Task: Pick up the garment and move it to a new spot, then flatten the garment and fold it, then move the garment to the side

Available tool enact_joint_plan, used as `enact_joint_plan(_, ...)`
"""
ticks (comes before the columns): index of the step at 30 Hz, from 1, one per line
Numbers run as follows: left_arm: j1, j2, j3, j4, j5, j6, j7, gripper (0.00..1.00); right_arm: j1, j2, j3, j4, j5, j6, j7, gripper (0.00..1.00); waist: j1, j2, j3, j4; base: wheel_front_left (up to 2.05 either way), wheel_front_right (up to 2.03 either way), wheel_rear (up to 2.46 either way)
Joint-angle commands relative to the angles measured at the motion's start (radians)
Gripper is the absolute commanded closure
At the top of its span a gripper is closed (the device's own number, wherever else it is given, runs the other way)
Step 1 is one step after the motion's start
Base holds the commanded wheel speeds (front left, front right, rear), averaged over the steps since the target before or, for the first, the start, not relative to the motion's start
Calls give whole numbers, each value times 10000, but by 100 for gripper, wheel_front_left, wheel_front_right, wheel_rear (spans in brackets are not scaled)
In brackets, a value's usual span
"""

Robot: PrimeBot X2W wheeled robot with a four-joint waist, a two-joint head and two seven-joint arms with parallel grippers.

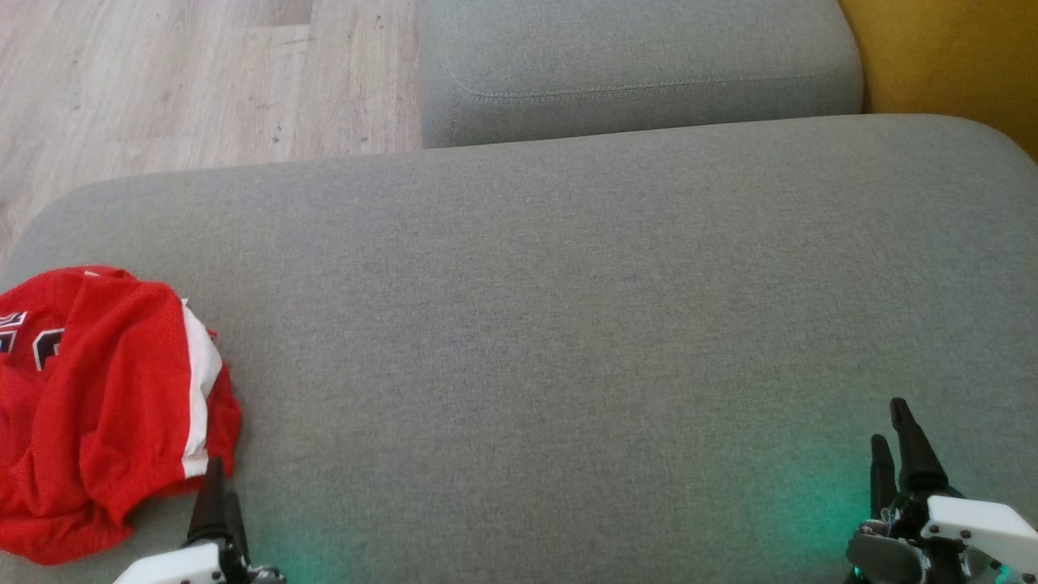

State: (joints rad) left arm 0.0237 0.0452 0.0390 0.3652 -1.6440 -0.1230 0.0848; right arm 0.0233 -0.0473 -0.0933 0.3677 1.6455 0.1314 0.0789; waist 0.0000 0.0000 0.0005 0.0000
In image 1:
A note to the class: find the dark right wrist camera box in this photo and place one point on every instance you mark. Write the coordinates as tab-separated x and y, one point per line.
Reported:
884	560

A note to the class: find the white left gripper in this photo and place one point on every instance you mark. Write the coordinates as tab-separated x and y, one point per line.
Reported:
182	566

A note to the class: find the medium grey sofa seat cushion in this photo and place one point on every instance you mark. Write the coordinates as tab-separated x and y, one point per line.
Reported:
632	57

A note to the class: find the large grey sofa seat cushion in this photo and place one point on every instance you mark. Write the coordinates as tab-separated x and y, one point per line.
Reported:
527	324

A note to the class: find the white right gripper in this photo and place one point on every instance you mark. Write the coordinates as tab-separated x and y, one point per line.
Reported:
973	523

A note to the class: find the red shorts with white band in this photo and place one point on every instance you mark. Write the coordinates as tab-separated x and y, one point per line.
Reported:
122	381

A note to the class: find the large yellow sofa backrest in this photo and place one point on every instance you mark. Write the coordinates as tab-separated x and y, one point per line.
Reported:
949	57

